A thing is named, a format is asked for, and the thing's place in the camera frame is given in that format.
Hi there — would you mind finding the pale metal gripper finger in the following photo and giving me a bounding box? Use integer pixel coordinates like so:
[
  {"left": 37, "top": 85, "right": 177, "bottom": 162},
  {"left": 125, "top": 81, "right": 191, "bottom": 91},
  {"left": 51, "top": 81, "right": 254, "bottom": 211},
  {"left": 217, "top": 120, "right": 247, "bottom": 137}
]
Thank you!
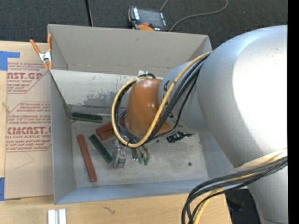
[
  {"left": 119, "top": 146, "right": 128, "bottom": 169},
  {"left": 112, "top": 145, "right": 121, "bottom": 168}
]

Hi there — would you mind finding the dark green flat block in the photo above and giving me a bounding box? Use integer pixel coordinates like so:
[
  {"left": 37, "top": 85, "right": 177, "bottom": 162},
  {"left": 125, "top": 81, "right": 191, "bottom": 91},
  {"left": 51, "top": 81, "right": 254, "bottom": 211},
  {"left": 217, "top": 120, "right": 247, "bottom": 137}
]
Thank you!
[
  {"left": 88, "top": 134, "right": 114, "bottom": 164},
  {"left": 70, "top": 112, "right": 104, "bottom": 124}
]

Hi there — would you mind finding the red-brown flat block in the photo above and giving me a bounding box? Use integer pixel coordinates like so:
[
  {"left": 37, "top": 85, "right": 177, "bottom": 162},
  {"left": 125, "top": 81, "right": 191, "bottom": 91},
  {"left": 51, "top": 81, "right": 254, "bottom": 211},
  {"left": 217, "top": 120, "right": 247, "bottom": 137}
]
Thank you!
[
  {"left": 95, "top": 118, "right": 126, "bottom": 135},
  {"left": 76, "top": 133, "right": 98, "bottom": 182},
  {"left": 99, "top": 129, "right": 118, "bottom": 141}
]

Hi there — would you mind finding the grey metal bin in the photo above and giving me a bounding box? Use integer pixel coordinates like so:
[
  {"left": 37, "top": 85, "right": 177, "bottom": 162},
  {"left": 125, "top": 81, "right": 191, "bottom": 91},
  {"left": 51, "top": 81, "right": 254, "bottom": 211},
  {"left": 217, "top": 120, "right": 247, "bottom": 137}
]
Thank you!
[{"left": 47, "top": 24, "right": 237, "bottom": 205}]

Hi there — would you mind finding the brown cardboard board red print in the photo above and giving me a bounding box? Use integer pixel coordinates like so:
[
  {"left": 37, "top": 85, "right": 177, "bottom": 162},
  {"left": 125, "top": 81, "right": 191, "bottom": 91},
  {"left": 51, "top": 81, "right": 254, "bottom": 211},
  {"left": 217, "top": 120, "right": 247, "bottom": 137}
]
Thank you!
[{"left": 0, "top": 40, "right": 55, "bottom": 201}]

